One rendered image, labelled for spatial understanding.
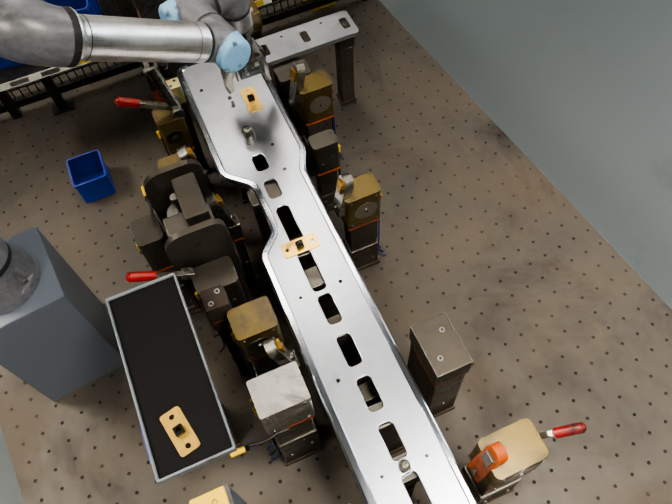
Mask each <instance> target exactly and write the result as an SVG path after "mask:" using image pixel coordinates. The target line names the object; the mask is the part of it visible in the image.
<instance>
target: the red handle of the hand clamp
mask: <svg viewBox="0 0 672 504"><path fill-rule="evenodd" d="M115 104H116V105H117V106H120V107H130V108H148V109H158V110H169V111H172V110H171V109H170V107H169V106H168V104H167V103H165V102H156V101H147V100H139V99H135V98H125V97H117V99H115Z"/></svg>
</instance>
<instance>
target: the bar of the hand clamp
mask: <svg viewBox="0 0 672 504"><path fill-rule="evenodd" d="M142 63H143V65H144V68H143V69H142V71H141V72H139V73H140V75H141V76H143V75H145V76H147V75H148V76H149V77H150V79H151V80H152V82H153V83H154V85H155V86H156V88H157V89H158V91H159V92H160V94H161V95H162V97H163V98H164V100H165V101H166V103H167V104H168V106H169V107H170V109H171V110H172V112H173V110H175V109H178V108H181V105H180V103H179V102H178V100H177V99H176V97H175V95H174V94H173V92H172V91H171V89H170V88H169V86H168V84H167V83H166V81H165V80H164V78H163V77H162V75H161V73H160V72H159V70H160V69H159V68H160V67H163V69H165V70H166V69H168V64H167V62H160V63H156V62H155V63H154V62H142Z"/></svg>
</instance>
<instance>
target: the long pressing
mask: <svg viewBox="0 0 672 504"><path fill-rule="evenodd" d="M237 74H238V72H237ZM177 78H178V80H179V82H180V85H181V87H182V90H183V93H184V95H185V97H186V100H187V102H188V104H189V107H190V109H191V111H192V114H193V116H194V118H195V121H196V123H197V125H198V128H199V130H200V132H201V135H202V137H203V139H204V142H205V144H206V146H207V149H208V151H209V153H210V156H211V158H212V160H213V163H214V165H215V167H216V170H217V172H218V174H219V177H220V178H221V179H222V180H223V181H225V182H227V183H230V184H233V185H237V186H240V187H243V188H247V189H249V190H251V191H252V192H253V193H254V194H255V196H256V198H257V201H258V203H259V205H260V207H261V209H262V212H263V214H264V216H265V218H266V220H267V223H268V225H269V227H270V236H269V238H268V240H267V242H266V244H265V246H264V248H263V250H262V252H261V262H262V265H263V267H264V270H265V272H266V274H267V276H268V279H269V281H270V283H271V286H272V288H273V290H274V293H275V295H276V297H277V300H278V302H279V304H280V307H281V309H282V311H283V313H284V316H285V318H286V320H287V323H288V325H289V327H290V330H291V332H292V334H293V337H294V339H295V341H296V344H297V346H298V348H299V351H300V353H301V355H302V357H303V360H304V362H305V364H306V367H307V369H308V371H309V374H310V376H311V378H312V381H313V383H314V385H315V388H316V390H317V392H318V394H319V397H320V399H321V401H322V404H323V406H324V408H325V411H326V413H327V415H328V418H329V420H330V422H331V425H332V427H333V429H334V431H335V434H336V436H337V438H338V441H339V443H340V445H341V448H342V450H343V452H344V455H345V457H346V459H347V462H348V464H349V466H350V468H351V471H352V473H353V475H354V478H355V480H356V482H357V485H358V487H359V489H360V492H361V494H362V496H363V499H364V501H365V503H366V504H413V502H412V500H411V498H410V496H409V494H408V492H407V490H406V487H405V485H404V483H403V481H402V478H403V476H404V475H406V474H407V475H409V474H411V472H415V473H416V474H417V476H418V478H419V480H420V482H421V484H422V486H423V488H424V490H425V492H426V494H427V496H428V498H429V501H430V503H431V504H478V503H477V501H476V499H475V497H474V495H473V493H472V491H471V489H470V487H469V485H468V483H467V481H466V479H465V477H464V475H463V474H462V472H461V470H460V468H459V466H458V464H457V462H456V460H455V458H454V456H453V454H452V452H451V450H450V448H449V446H448V444H447V443H446V441H445V439H444V437H443V435H442V433H441V431H440V429H439V427H438V425H437V423H436V421H435V419H434V417H433V415H432V414H431V412H430V410H429V408H428V406H427V404H426V402H425V400H424V398H423V396H422V394H421V392H420V390H419V388H418V386H417V384H416V383H415V381H414V379H413V377H412V375H411V373H410V371H409V369H408V367H407V365H406V363H405V361H404V359H403V357H402V355H401V353H400V352H399V350H398V348H397V346H396V344H395V342H394V340H393V338H392V336H391V334H390V332H389V330H388V328H387V326H386V324H385V323H384V321H383V319H382V317H381V315H380V313H379V311H378V309H377V307H376V305H375V303H374V301H373V299H372V297H371V295H370V293H369V292H368V290H367V288H366V286H365V284H364V282H363V280H362V278H361V276H360V274H359V272H358V270H357V268H356V266H355V264H354V262H353V261H352V259H351V257H350V255H349V253H348V251H347V249H346V247H345V245H344V243H343V241H342V239H341V237H340V235H339V233H338V232H337V230H336V228H335V226H334V224H333V222H332V220H331V218H330V216H329V214H328V212H327V210H326V208H325V206H324V204H323V202H322V201H321V199H320V197H319V195H318V193H317V191H316V189H315V187H314V185H313V183H312V181H311V179H310V177H309V175H308V173H307V171H306V148H305V145H304V144H303V142H302V140H301V138H300V136H299V134H298V132H297V130H296V128H295V126H294V125H293V123H292V121H291V119H290V117H289V115H288V113H287V111H286V109H285V108H284V106H283V104H282V102H281V100H280V98H279V96H278V94H277V92H276V91H275V89H274V87H273V85H272V83H271V81H270V79H269V81H268V82H267V80H266V79H265V78H264V77H263V75H262V73H261V74H258V75H255V76H252V77H249V78H246V79H243V80H241V78H240V76H239V74H238V79H239V82H238V81H237V79H236V77H235V74H234V78H233V81H234V87H235V91H234V93H232V92H231V94H229V93H228V92H227V90H226V88H225V86H224V83H223V79H222V75H221V71H220V68H219V67H218V66H217V65H216V64H215V63H191V64H188V65H186V66H183V67H181V68H179V69H178V71H177ZM251 86H252V87H254V89H255V91H256V93H257V95H258V97H259V99H260V101H261V103H262V105H263V108H262V109H260V110H257V111H255V112H252V113H251V112H249V110H248V108H247V106H246V104H245V102H244V100H243V98H242V96H241V94H240V90H242V89H245V88H248V87H251ZM201 89H202V90H203V92H200V90H201ZM228 96H231V97H232V99H231V100H228ZM231 101H234V104H235V105H236V106H235V107H234V108H232V107H231V106H232V105H231ZM246 125H249V126H251V127H252V128H253V130H254V133H255V137H256V142H255V143H254V144H252V145H246V144H244V142H243V138H242V134H241V131H242V128H243V127H244V126H246ZM272 143H274V145H273V146H271V144H272ZM258 155H263V156H264V158H265V160H266V162H267V164H268V166H269V167H268V168H267V169H265V170H263V171H258V170H257V169H256V167H255V165H254V163H253V160H252V159H253V157H255V156H258ZM283 168H287V169H286V170H285V171H284V170H283ZM270 180H275V181H276V183H277V185H278V187H279V189H280V191H281V193H282V194H281V196H279V197H277V198H274V199H272V198H270V197H269V195H268V192H267V190H266V188H265V186H264V184H265V182H267V181H270ZM283 206H287V207H288V208H289V210H290V212H291V214H292V216H293V218H294V220H295V222H296V224H297V226H298V228H299V230H300V232H301V235H302V237H303V236H306V235H308V234H311V233H314V234H315V236H316V238H317V240H318V242H319V247H316V248H314V249H311V250H309V251H306V252H310V253H311V255H312V257H313V260H314V262H315V264H316V266H317V268H318V270H319V272H320V274H321V276H322V278H323V280H324V282H325V284H326V287H325V288H324V289H322V290H319V291H314V290H313V289H312V286H311V284H310V282H309V280H308V278H307V276H306V274H305V272H304V269H303V267H302V265H301V263H300V261H299V259H298V255H299V254H298V255H296V256H293V257H290V258H288V259H286V258H285V257H284V255H283V252H282V250H281V248H280V246H281V245H282V244H285V243H287V242H290V239H289V237H288V235H287V233H286V231H285V229H284V227H283V224H282V222H281V220H280V218H279V216H278V214H277V209H279V208H281V207H283ZM339 280H342V283H339ZM326 294H329V295H331V297H332V299H333V301H334V303H335V305H336V307H337V309H338V311H339V314H340V316H341V318H342V319H341V321H340V322H338V323H335V324H333V325H332V324H329V323H328V321H327V319H326V316H325V314H324V312H323V310H322V308H321V306H320V304H319V301H318V299H319V297H321V296H323V295H326ZM300 296H301V297H302V299H299V297H300ZM344 334H349V335H350V336H351V338H352V341H353V343H354V345H355V347H356V349H357V351H358V353H359V355H360V357H361V363H359V364H357V365H355V366H349V365H348V363H347V361H346V359H345V357H344V355H343V353H342V351H341V348H340V346H339V344H338V342H337V338H338V337H340V336H342V335H344ZM364 377H370V378H371V380H372V382H373V384H374V386H375V388H376V390H377V392H378V395H379V397H380V399H381V401H382V403H383V407H382V408H381V409H379V410H377V411H374V412H372V411H370V410H369V408H368V406H367V404H366V402H365V400H364V398H363V395H362V393H361V391H360V389H359V387H358V385H357V382H358V380H359V379H362V378H364ZM337 379H340V380H341V381H340V382H339V383H337V382H336V380H337ZM388 422H390V423H392V424H393V426H394V428H395V430H396V432H397V434H398V436H399V438H400V440H401V442H402V444H403V447H404V449H405V451H406V455H405V457H403V458H401V459H399V460H393V459H392V457H391V455H390V453H389V451H388V449H387V447H386V445H385V443H384V440H383V438H382V436H381V434H380V432H379V427H380V426H381V425H383V424H385V423H388ZM425 454H428V455H429V457H428V458H426V457H425ZM402 459H406V460H408V461H409V462H410V465H411V470H410V471H408V472H406V473H404V474H403V473H402V472H401V471H400V469H399V466H398V462H399V461H400V460H402ZM408 473H409V474H408ZM381 475H383V476H384V478H383V479H381V478H380V476H381ZM407 475H406V476H407Z"/></svg>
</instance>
